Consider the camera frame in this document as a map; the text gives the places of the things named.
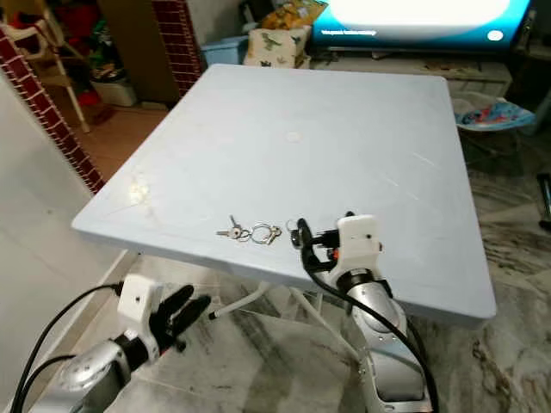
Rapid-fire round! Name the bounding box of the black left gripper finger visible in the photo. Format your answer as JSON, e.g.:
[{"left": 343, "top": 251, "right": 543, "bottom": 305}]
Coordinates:
[
  {"left": 169, "top": 295, "right": 214, "bottom": 350},
  {"left": 157, "top": 285, "right": 195, "bottom": 333}
]

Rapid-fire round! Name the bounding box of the black headed key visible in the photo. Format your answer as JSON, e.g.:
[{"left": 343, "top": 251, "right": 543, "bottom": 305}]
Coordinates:
[{"left": 288, "top": 221, "right": 307, "bottom": 251}]

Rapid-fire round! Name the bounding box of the silver key bunch with rings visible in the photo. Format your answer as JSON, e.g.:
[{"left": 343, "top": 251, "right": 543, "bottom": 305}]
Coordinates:
[{"left": 217, "top": 215, "right": 283, "bottom": 246}]

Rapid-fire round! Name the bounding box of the light blue folding table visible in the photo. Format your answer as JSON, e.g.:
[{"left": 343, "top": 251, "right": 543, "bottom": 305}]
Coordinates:
[{"left": 71, "top": 63, "right": 498, "bottom": 347}]

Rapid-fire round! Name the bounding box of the white television cabinet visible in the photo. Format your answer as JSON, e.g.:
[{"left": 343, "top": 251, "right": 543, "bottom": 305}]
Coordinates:
[{"left": 314, "top": 47, "right": 514, "bottom": 97}]

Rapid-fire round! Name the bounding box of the blue patterned seat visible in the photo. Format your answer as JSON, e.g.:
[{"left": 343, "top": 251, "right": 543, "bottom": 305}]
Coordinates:
[{"left": 456, "top": 99, "right": 536, "bottom": 134}]

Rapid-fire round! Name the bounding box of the dinosaur print fabric box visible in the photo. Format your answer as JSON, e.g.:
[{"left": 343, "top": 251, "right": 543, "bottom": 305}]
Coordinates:
[{"left": 243, "top": 26, "right": 311, "bottom": 68}]

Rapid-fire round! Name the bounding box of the light blue plastic bin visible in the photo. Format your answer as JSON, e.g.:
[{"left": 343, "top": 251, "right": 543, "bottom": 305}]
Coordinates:
[{"left": 201, "top": 36, "right": 246, "bottom": 68}]

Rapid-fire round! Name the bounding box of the yellow patterned cushion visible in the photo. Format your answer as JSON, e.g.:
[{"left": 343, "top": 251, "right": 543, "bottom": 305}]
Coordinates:
[{"left": 258, "top": 0, "right": 328, "bottom": 31}]

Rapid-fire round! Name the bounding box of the flat screen television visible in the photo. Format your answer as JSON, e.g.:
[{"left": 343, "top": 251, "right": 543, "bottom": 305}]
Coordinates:
[{"left": 313, "top": 0, "right": 533, "bottom": 48}]

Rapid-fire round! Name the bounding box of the white bucket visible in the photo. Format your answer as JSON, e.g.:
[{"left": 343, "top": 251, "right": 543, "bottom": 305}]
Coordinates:
[{"left": 90, "top": 79, "right": 137, "bottom": 108}]

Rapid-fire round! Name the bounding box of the brown wooden cabinet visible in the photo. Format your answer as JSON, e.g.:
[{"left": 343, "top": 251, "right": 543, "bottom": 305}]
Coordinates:
[{"left": 119, "top": 0, "right": 182, "bottom": 106}]

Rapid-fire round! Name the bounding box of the beige chair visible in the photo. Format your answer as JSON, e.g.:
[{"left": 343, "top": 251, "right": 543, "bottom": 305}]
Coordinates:
[{"left": 4, "top": 15, "right": 92, "bottom": 135}]

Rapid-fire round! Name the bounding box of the red bag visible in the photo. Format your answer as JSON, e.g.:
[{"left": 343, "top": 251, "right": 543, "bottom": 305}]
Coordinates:
[{"left": 65, "top": 0, "right": 113, "bottom": 44}]

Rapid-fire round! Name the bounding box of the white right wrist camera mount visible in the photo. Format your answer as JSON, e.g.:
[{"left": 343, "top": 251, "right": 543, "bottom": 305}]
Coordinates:
[{"left": 336, "top": 214, "right": 383, "bottom": 274}]

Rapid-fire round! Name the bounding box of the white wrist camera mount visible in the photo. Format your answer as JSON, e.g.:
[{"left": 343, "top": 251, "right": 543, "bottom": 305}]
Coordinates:
[
  {"left": 121, "top": 274, "right": 164, "bottom": 338},
  {"left": 336, "top": 214, "right": 383, "bottom": 274}
]

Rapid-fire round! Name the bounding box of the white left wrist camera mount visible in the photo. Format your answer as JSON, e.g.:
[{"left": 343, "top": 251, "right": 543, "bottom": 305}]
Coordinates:
[{"left": 121, "top": 274, "right": 164, "bottom": 338}]

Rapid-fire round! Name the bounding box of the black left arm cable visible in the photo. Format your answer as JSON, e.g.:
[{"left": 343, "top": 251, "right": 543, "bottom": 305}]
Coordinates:
[{"left": 10, "top": 283, "right": 127, "bottom": 413}]

